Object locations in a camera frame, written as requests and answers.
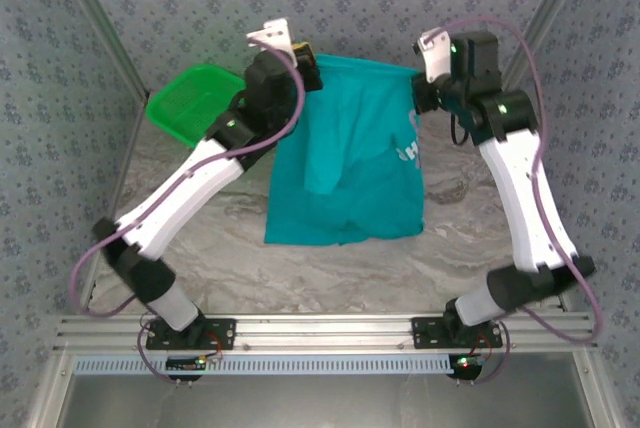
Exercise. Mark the grey metal sheet panel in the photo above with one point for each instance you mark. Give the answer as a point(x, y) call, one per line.
point(325, 403)

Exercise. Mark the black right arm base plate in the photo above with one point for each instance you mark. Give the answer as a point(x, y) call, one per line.
point(425, 333)

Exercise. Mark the aluminium frame leg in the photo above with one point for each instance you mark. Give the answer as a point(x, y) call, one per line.
point(52, 388)
point(597, 398)

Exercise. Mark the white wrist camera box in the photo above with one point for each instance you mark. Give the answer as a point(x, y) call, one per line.
point(435, 55)
point(272, 35)

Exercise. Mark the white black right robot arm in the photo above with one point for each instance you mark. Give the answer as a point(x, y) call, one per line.
point(520, 198)

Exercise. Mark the teal t-shirt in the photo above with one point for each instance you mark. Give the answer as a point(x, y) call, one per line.
point(360, 123)

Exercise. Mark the green plastic mesh basket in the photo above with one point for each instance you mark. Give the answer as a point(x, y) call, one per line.
point(190, 98)

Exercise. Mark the aluminium table side rail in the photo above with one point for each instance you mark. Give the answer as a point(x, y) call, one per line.
point(126, 163)

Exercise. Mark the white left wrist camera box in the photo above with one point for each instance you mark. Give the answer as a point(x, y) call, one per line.
point(272, 35)

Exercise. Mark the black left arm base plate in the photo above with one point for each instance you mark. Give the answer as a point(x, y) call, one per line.
point(225, 335)

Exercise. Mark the aluminium mounting rail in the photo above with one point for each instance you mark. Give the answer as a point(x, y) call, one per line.
point(325, 333)

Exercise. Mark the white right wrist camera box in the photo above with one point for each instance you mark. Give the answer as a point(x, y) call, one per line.
point(435, 55)

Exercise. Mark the aluminium frame post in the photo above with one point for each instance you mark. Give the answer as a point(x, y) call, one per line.
point(541, 23)
point(106, 23)

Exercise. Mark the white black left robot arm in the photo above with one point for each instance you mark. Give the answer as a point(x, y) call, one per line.
point(170, 198)

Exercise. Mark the small black controller board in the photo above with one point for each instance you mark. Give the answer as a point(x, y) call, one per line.
point(182, 364)
point(465, 365)

